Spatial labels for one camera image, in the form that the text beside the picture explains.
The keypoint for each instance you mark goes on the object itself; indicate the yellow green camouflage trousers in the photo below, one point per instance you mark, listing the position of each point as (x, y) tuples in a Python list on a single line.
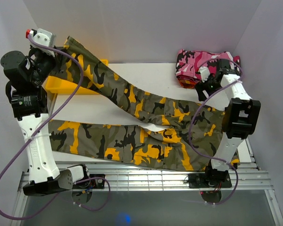
[(190, 134)]

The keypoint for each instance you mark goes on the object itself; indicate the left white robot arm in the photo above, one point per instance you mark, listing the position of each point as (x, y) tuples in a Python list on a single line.
[(28, 100)]

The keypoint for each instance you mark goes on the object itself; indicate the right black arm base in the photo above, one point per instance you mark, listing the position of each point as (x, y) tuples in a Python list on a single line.
[(200, 180)]

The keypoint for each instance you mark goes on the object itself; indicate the yellow plastic tray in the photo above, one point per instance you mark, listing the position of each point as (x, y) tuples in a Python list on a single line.
[(91, 71)]

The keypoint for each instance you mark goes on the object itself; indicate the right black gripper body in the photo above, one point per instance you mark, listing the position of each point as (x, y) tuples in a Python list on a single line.
[(209, 86)]

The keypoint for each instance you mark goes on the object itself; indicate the pink camouflage folded trousers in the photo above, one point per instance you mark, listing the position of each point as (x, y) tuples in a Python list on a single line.
[(188, 63)]

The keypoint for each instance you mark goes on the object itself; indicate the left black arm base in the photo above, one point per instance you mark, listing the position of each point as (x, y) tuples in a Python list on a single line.
[(91, 184)]

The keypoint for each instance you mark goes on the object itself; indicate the orange camouflage folded trousers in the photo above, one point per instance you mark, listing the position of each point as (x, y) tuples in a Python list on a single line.
[(187, 82)]

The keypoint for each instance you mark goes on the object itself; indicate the aluminium rail frame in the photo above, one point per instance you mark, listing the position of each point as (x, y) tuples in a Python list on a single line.
[(130, 178)]

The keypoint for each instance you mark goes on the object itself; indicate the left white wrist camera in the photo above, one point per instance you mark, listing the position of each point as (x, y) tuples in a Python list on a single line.
[(41, 37)]

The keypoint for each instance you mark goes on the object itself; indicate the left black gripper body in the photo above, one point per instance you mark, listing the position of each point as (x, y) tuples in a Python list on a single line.
[(43, 65)]

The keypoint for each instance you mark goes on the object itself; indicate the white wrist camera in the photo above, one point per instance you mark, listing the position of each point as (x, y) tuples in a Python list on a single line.
[(41, 37), (204, 73)]

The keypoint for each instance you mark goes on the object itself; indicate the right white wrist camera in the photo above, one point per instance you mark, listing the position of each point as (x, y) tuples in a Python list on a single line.
[(204, 73)]

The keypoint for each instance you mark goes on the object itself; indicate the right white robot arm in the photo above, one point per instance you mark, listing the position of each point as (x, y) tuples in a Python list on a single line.
[(239, 121)]

